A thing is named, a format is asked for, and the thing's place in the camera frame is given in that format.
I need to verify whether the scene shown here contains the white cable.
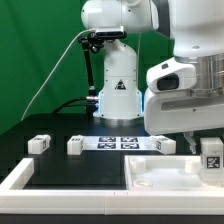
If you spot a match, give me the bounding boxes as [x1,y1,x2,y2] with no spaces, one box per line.
[20,27,98,122]

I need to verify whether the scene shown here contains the black cables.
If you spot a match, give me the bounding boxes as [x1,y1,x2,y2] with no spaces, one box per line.
[53,96,88,115]

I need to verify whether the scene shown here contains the fiducial marker sheet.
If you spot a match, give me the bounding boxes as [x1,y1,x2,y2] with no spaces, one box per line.
[83,136,152,151]

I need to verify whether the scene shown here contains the white square tabletop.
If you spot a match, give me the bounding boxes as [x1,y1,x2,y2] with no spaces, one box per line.
[124,155,224,190]

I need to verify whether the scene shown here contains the silver base camera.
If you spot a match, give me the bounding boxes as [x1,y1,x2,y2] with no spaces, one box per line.
[95,26,127,39]

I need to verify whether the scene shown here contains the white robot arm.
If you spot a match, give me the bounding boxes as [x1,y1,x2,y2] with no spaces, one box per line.
[81,0,224,143]

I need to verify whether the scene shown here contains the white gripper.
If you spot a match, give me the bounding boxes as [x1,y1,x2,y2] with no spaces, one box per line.
[144,90,224,154]

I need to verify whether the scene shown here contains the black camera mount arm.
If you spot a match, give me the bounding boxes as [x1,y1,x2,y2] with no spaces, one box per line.
[78,36,97,118]

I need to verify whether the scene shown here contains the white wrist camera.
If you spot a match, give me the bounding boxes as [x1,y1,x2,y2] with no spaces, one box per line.
[146,58,197,93]

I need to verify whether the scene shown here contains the white U-shaped fence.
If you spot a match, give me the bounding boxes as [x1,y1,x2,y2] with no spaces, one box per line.
[0,158,224,215]

